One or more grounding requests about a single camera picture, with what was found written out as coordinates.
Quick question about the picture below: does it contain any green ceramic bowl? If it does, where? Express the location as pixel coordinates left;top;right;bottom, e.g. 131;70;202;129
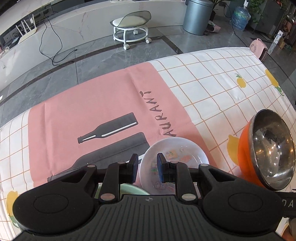
94;183;150;201

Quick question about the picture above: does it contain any white melamine sticker plate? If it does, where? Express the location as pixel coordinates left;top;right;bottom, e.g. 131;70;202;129
139;137;209;195

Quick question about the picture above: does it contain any orange steel bowl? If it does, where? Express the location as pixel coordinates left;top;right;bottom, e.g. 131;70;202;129
237;109;295;191

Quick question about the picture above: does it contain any pink restaurant placemat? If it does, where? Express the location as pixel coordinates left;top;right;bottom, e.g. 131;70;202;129
28;63;215;186

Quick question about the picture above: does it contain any checked lemon tablecloth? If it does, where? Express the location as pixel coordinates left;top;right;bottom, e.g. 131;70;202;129
1;47;295;240

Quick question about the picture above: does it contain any white rolling stool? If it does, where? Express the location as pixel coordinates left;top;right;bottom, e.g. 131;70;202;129
110;11;152;51

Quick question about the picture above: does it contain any pink small heater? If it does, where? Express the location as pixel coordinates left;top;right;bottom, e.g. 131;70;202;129
249;38;268;62

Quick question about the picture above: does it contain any grey metal trash can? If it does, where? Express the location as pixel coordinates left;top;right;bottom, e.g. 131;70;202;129
183;0;214;36

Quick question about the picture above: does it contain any white wifi router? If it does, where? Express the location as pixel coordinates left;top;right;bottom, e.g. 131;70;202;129
15;15;37;43

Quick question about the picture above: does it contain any blue water jug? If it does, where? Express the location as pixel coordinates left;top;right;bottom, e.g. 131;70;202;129
231;1;251;31

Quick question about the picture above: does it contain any black power cable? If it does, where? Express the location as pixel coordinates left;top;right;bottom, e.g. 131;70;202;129
38;16;78;66

